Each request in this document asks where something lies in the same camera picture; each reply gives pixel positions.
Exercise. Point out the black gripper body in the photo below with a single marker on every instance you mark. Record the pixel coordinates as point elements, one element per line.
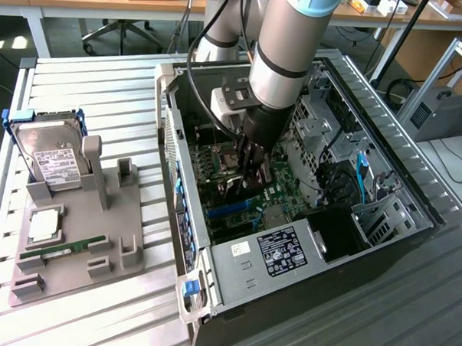
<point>265,124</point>

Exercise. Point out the low-profile NVIDIA graphics card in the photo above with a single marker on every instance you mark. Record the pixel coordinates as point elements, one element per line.
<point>226,190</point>

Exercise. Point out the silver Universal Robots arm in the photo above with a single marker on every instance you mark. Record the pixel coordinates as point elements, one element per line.
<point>290,37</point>

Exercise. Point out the CPU socket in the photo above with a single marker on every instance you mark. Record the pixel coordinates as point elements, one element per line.
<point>226,157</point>

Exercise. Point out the green motherboard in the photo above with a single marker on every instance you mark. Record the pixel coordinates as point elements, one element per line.
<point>287,191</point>

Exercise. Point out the silver chipset heatsink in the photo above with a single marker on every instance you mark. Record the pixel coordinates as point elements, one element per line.
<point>276,216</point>

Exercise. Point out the blue expansion slot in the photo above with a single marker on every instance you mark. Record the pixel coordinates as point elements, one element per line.
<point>229,210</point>

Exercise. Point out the silver metal drive cage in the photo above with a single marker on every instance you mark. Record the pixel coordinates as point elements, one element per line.
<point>313,130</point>

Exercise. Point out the long black expansion slot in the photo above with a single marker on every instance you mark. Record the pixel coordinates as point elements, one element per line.
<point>239,237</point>
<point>234,227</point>

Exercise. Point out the black plastic fan shroud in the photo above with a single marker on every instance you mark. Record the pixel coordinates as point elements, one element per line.
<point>339,231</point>

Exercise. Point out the silver power supply unit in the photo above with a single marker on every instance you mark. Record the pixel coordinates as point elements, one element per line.
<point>242,273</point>

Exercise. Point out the blue case latch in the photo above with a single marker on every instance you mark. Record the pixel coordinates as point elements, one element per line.
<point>190,288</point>

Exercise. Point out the silver perforated disk bay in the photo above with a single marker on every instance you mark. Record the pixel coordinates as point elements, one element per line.
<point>384,222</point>

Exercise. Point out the black open PC case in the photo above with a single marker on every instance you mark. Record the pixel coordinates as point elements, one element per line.
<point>325,299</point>

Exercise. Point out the black tripod pole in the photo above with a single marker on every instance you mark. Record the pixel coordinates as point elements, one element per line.
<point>406,33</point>

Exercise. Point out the grey parts rack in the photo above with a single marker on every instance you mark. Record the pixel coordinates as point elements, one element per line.
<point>83,220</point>

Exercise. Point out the small white box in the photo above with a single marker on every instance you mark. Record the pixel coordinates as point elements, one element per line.
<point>393,8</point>

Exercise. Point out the grey control box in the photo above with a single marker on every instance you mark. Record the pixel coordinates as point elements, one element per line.
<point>444,113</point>

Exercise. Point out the green RAM stick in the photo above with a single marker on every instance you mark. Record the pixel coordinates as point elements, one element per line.
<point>78,245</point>

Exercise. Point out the silver hard disk drive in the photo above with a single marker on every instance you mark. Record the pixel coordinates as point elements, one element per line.
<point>44,149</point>

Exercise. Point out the silver CPU chip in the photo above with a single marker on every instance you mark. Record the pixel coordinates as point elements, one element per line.
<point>44,226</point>

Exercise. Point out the blue disk caddy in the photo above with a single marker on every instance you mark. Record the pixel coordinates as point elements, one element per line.
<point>20,115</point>

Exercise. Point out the dark table corner cap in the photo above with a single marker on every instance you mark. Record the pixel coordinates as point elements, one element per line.
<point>28,62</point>

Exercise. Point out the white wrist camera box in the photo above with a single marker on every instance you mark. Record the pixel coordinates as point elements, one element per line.
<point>220,107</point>

